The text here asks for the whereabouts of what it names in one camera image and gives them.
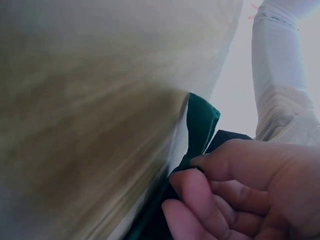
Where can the person's right hand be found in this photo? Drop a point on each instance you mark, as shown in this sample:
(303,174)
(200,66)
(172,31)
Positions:
(287,182)

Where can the person's right fingers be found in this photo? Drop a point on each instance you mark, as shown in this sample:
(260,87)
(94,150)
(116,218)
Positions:
(200,192)

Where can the person's right thumb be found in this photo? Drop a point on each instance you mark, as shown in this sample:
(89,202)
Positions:
(240,161)

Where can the dark green cloth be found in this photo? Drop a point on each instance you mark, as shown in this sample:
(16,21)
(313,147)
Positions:
(200,122)

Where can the person's left forearm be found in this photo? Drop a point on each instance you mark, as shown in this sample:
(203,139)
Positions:
(282,62)

